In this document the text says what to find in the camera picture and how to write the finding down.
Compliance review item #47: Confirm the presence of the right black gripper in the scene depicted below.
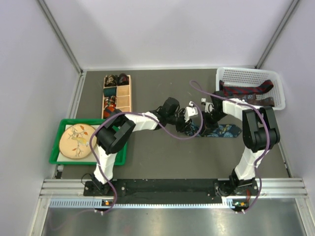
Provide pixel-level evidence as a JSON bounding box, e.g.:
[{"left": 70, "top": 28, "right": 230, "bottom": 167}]
[{"left": 201, "top": 110, "right": 228, "bottom": 136}]

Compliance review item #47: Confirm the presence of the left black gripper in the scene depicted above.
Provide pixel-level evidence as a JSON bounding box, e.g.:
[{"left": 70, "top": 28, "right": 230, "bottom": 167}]
[{"left": 166, "top": 109, "right": 192, "bottom": 132}]

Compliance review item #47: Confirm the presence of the blue floral tie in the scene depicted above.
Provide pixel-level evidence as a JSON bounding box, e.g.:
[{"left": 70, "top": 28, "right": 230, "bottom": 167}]
[{"left": 184, "top": 123, "right": 242, "bottom": 138}]

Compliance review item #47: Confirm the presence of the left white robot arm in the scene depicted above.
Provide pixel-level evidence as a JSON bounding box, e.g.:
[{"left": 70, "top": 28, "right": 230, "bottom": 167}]
[{"left": 90, "top": 97, "right": 201, "bottom": 196}]

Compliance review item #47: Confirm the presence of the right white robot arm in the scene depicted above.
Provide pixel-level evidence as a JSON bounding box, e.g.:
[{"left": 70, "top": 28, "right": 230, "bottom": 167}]
[{"left": 203, "top": 91, "right": 281, "bottom": 196}]

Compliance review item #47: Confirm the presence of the red striped tie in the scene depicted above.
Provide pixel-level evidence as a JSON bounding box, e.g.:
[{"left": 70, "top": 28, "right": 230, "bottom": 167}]
[{"left": 219, "top": 80, "right": 274, "bottom": 97}]

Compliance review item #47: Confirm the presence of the brown patterned tie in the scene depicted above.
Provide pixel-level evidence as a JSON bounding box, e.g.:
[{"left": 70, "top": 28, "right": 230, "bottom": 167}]
[{"left": 233, "top": 94, "right": 275, "bottom": 107}]

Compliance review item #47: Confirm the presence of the white plastic basket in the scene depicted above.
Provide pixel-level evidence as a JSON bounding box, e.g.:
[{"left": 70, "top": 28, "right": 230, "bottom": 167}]
[{"left": 216, "top": 67, "right": 285, "bottom": 110}]

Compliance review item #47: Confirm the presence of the wooden compartment box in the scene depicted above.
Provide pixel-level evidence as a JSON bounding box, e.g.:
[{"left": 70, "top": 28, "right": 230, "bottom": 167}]
[{"left": 101, "top": 75, "right": 132, "bottom": 119}]

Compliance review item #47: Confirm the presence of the dark red rolled tie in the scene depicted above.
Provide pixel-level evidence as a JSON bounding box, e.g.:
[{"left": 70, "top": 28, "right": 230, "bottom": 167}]
[{"left": 117, "top": 73, "right": 129, "bottom": 86}]

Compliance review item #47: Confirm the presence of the multicolour patterned rolled tie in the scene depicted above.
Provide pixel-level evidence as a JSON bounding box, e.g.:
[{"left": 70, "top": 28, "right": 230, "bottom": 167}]
[{"left": 103, "top": 95, "right": 117, "bottom": 107}]

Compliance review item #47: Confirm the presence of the orange blue rolled tie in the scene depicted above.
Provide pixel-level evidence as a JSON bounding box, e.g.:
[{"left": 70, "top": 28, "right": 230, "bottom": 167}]
[{"left": 103, "top": 106, "right": 116, "bottom": 119}]

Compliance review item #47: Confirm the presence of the dark green rolled tie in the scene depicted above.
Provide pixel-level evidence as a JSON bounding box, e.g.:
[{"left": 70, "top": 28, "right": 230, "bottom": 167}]
[{"left": 103, "top": 87, "right": 117, "bottom": 97}]

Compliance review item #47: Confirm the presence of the beige patterned rolled tie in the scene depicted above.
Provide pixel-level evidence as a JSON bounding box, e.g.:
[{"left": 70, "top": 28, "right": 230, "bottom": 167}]
[{"left": 104, "top": 75, "right": 117, "bottom": 87}]

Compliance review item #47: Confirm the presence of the round wooden embroidered plate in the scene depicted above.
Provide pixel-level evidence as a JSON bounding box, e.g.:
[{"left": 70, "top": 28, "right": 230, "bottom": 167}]
[{"left": 59, "top": 123, "right": 96, "bottom": 160}]

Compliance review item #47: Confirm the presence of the green plastic tray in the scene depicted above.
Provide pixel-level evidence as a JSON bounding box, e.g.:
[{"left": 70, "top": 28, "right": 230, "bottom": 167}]
[{"left": 48, "top": 118, "right": 128, "bottom": 167}]

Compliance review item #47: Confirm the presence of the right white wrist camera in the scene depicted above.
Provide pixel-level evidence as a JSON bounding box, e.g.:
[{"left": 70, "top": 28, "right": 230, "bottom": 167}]
[{"left": 201, "top": 98, "right": 214, "bottom": 113}]

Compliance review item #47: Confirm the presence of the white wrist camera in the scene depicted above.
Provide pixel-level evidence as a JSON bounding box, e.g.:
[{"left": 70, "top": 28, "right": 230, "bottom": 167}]
[
  {"left": 184, "top": 101, "right": 198, "bottom": 122},
  {"left": 201, "top": 98, "right": 214, "bottom": 113}
]

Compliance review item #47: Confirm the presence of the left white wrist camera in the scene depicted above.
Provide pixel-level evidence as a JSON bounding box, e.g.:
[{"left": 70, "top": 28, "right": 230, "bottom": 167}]
[{"left": 184, "top": 101, "right": 198, "bottom": 122}]

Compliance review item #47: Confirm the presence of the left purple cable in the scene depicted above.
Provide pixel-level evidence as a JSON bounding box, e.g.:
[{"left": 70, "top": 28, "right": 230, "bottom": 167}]
[{"left": 89, "top": 106, "right": 204, "bottom": 216}]

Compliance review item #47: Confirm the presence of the purple cable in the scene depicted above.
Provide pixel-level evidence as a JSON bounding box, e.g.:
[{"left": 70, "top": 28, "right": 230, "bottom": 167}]
[
  {"left": 89, "top": 106, "right": 204, "bottom": 216},
  {"left": 189, "top": 80, "right": 271, "bottom": 213}
]

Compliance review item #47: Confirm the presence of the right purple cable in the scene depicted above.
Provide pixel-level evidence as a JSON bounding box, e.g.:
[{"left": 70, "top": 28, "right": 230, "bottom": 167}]
[{"left": 189, "top": 80, "right": 271, "bottom": 213}]

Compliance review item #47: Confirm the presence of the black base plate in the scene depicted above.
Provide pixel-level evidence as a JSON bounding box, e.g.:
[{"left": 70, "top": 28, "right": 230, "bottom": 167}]
[{"left": 84, "top": 178, "right": 258, "bottom": 197}]

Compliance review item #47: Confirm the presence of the grey slotted cable duct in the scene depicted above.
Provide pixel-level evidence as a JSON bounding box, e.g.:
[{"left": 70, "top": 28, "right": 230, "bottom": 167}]
[{"left": 49, "top": 198, "right": 236, "bottom": 209}]

